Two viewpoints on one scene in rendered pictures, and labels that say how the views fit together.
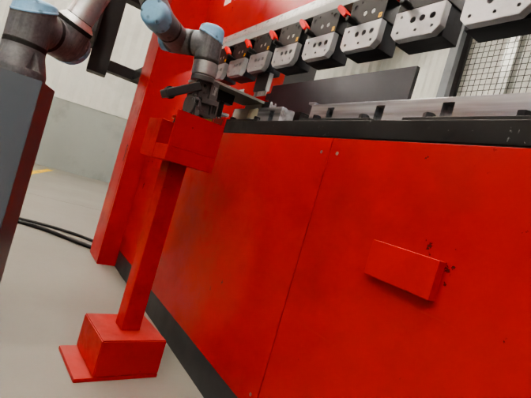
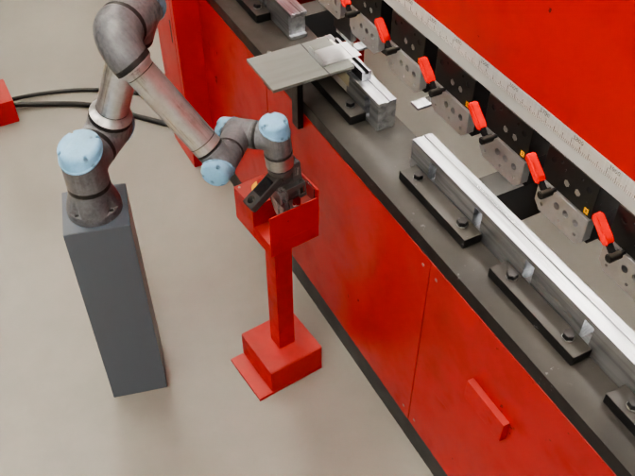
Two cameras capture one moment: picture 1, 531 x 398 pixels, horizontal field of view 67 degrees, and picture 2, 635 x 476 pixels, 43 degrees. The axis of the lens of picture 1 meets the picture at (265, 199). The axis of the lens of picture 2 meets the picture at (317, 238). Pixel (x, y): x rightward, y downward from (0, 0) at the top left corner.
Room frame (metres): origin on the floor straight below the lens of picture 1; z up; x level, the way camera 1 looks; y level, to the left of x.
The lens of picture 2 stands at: (-0.40, 0.05, 2.31)
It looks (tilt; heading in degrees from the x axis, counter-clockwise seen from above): 45 degrees down; 5
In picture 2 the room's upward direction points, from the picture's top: straight up
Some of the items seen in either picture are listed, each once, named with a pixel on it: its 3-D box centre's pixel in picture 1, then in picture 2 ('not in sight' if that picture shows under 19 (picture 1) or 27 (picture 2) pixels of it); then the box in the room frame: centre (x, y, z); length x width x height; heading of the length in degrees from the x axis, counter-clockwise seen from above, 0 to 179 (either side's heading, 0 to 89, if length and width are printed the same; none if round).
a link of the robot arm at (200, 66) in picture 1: (204, 70); (279, 159); (1.22, 0.29, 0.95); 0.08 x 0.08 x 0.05
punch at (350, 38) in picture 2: (262, 85); (345, 25); (1.69, 0.15, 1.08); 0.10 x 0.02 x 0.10; 33
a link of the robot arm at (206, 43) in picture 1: (209, 44); (274, 136); (1.22, 0.30, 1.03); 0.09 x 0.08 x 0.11; 79
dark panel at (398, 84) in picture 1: (318, 118); not in sight; (2.16, -0.15, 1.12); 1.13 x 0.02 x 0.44; 33
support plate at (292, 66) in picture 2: (226, 91); (300, 63); (1.61, 0.27, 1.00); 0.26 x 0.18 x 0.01; 123
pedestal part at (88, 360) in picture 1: (112, 344); (275, 353); (1.25, 0.33, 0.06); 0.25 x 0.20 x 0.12; 129
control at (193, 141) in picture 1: (182, 135); (276, 203); (1.27, 0.31, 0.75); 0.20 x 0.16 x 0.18; 39
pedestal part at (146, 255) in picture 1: (150, 245); (280, 287); (1.27, 0.31, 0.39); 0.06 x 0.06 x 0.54; 39
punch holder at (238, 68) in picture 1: (245, 61); not in sight; (1.88, 0.27, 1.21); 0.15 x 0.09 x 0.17; 33
